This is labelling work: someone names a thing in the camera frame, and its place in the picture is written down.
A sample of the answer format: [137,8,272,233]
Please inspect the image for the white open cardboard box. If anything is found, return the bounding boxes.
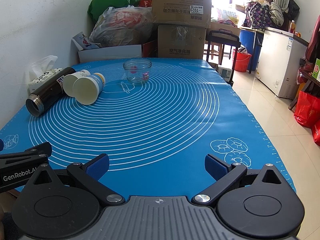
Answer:
[72,32,142,63]

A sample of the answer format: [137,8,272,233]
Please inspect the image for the white paper cup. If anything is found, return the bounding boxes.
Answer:
[62,69,90,97]

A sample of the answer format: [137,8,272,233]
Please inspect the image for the red plastic bucket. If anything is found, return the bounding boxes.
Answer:
[232,49,252,73]

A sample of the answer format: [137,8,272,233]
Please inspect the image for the black steel thermos flask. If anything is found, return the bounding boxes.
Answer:
[25,67,75,117]

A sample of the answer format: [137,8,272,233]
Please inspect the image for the upper brown cardboard box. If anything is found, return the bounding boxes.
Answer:
[152,0,212,28]

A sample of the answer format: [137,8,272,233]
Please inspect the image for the black metal chair frame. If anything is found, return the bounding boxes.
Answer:
[206,30,241,86]

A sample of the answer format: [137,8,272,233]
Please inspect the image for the tissue pack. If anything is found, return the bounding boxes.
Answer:
[28,55,62,93]

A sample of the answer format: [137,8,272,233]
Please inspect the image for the brown cardboard box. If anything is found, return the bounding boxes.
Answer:
[152,0,212,28]
[157,24,206,59]

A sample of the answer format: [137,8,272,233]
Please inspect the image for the small glass jar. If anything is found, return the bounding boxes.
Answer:
[123,59,152,84]

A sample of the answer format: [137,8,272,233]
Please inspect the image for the red shopping bag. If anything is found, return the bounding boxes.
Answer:
[294,90,320,128]

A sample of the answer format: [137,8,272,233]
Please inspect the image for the white chest freezer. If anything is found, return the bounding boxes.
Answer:
[255,27,309,100]

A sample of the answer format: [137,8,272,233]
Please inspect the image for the lower brown cardboard box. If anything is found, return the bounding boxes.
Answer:
[157,24,206,59]

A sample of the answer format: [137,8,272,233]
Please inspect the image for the clear plastic bag with red contents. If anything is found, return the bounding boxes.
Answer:
[89,5,153,47]

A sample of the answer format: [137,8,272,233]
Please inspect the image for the blue patterned paper cup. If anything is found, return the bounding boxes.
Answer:
[73,73,105,105]

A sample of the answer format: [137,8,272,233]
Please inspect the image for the blue silicone baking mat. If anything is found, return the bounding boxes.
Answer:
[1,59,293,198]

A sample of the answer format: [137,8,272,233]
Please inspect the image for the purple patterned bag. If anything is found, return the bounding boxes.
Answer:
[243,2,276,29]

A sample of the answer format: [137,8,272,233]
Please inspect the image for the wooden stool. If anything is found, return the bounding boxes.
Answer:
[203,41,232,65]

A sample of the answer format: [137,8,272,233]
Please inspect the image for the blue plastic barrel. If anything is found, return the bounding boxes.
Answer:
[239,28,264,72]

